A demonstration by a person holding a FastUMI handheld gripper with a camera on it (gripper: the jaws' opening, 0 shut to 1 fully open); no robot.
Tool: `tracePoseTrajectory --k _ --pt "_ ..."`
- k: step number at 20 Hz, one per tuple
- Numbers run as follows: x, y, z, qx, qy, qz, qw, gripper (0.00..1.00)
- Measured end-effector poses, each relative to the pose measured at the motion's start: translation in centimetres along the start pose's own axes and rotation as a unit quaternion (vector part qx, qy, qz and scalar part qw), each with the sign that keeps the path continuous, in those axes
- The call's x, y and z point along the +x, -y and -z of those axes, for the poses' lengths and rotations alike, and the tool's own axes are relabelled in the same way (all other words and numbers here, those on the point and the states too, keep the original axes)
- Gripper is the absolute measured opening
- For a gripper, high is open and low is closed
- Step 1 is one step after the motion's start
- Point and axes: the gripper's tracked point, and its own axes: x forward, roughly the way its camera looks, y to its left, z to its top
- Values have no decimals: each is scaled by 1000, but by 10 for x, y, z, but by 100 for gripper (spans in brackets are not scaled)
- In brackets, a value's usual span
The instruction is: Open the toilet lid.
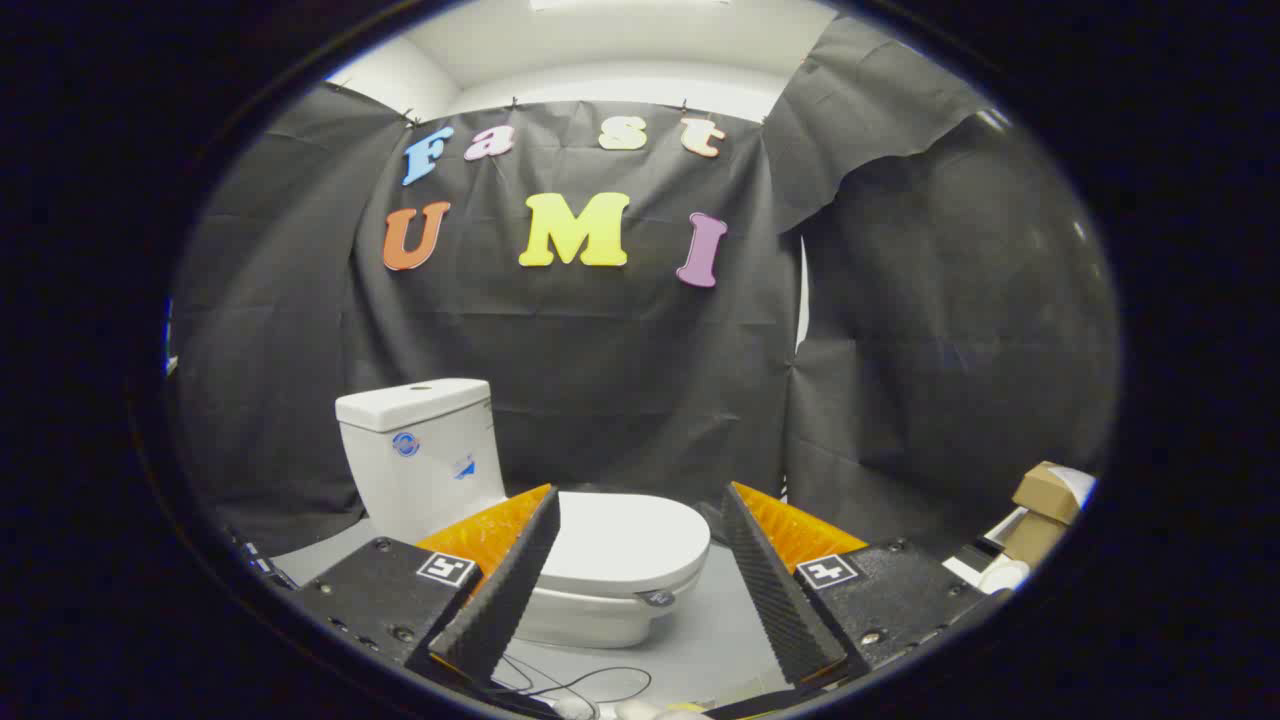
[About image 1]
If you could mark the black backdrop cloth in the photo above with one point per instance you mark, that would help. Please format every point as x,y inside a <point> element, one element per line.
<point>620,350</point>

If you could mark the white toilet lid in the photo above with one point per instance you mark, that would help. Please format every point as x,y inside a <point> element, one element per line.
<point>630,540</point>

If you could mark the white toilet tank cover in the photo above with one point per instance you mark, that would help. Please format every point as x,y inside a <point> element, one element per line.
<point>410,403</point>

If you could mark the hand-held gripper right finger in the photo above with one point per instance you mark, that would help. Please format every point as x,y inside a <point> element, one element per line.
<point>775,590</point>

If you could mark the white rounded lump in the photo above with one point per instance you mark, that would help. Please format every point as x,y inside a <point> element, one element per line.
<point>640,710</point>

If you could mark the brown cardboard box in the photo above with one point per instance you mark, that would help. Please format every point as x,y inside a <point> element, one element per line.
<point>1032,540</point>
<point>1045,492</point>

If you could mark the white flat panel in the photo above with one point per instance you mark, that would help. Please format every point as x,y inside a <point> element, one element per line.
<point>965,570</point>

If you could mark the white round object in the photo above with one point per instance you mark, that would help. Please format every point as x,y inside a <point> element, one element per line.
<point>1005,575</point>

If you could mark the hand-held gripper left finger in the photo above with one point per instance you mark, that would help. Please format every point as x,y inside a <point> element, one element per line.
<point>505,590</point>

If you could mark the white ceramic toilet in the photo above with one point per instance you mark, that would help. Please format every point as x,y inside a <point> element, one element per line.
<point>420,485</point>

